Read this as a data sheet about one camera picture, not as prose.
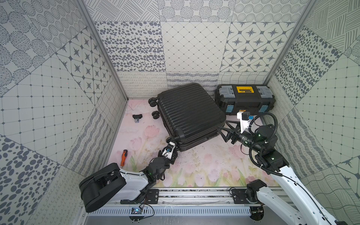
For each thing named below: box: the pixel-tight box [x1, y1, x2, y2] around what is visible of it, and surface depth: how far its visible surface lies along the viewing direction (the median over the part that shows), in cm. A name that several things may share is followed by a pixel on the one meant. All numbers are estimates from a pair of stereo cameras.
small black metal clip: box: [132, 113, 143, 124], surface depth 109 cm
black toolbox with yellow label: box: [214, 84, 277, 115], surface depth 102 cm
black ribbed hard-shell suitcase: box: [148, 82, 227, 152], surface depth 88 cm
